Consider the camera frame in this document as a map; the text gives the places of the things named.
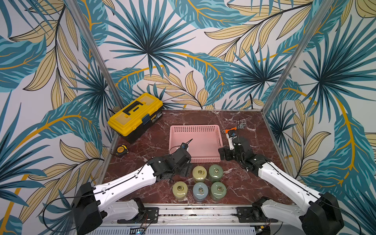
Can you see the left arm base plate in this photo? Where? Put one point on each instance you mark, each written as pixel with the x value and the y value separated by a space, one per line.
pixel 148 215

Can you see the yellow-green tea canister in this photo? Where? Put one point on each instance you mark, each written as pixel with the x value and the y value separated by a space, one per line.
pixel 199 174
pixel 180 190

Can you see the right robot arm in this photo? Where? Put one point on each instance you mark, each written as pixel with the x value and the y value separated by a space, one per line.
pixel 312 212

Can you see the green tea canister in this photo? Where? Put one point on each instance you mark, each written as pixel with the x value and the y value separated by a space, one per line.
pixel 215 173
pixel 218 191

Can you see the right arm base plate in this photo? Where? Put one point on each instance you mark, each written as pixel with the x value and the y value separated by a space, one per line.
pixel 252 215

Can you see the orange adjustable wrench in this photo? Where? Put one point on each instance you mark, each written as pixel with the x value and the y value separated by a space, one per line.
pixel 239 126

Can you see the yellow black tape measure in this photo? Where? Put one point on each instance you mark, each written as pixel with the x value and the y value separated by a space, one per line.
pixel 120 151

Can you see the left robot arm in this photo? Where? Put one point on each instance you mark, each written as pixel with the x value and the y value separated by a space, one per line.
pixel 93 204

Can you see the yellow black toolbox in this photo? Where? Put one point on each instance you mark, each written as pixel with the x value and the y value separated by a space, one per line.
pixel 133 120

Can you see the blue-grey tea canister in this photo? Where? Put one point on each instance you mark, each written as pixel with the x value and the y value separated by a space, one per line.
pixel 200 191

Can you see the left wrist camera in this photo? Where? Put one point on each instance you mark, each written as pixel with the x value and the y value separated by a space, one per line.
pixel 185 145

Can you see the pink plastic basket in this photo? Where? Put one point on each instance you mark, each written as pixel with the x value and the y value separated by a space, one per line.
pixel 204 141

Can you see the yellow-green tea canister front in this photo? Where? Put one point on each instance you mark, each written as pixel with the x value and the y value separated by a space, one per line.
pixel 180 190

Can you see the aluminium front rail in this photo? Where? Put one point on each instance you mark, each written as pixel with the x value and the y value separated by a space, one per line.
pixel 184 214

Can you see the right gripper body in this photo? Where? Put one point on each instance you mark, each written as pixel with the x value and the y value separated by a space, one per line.
pixel 228 152

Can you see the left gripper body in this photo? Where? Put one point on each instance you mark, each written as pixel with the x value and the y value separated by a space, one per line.
pixel 175 171

